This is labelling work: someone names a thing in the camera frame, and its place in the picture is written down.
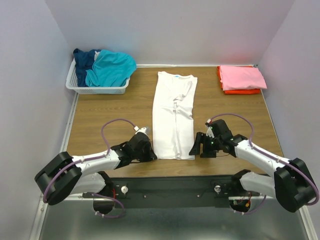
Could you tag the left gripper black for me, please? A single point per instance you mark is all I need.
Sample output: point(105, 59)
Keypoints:
point(151, 155)

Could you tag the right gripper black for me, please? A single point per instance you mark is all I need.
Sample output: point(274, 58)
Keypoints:
point(201, 137)

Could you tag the white t shirt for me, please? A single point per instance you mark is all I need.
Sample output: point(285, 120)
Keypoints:
point(172, 116)

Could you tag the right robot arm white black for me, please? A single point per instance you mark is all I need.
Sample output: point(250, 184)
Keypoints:
point(287, 180)

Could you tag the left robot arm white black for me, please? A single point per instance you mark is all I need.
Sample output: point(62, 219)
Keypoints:
point(61, 176)

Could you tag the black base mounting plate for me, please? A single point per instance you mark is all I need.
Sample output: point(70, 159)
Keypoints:
point(174, 192)

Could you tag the orange folded t shirt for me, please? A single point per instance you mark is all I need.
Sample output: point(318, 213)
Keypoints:
point(237, 91)

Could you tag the pink folded t shirt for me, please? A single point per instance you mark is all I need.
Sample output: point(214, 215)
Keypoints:
point(234, 78)

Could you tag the teal t shirt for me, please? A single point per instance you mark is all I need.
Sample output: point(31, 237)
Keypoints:
point(110, 69)

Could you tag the white plastic laundry basket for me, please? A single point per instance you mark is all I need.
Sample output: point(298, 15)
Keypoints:
point(72, 84)

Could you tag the navy blue t shirt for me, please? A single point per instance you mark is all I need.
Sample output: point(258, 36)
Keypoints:
point(84, 61)

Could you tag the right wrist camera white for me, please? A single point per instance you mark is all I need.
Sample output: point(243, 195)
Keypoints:
point(209, 132)

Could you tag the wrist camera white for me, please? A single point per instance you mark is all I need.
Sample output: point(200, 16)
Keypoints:
point(144, 130)
point(209, 132)

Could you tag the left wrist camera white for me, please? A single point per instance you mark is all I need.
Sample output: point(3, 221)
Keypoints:
point(144, 130)

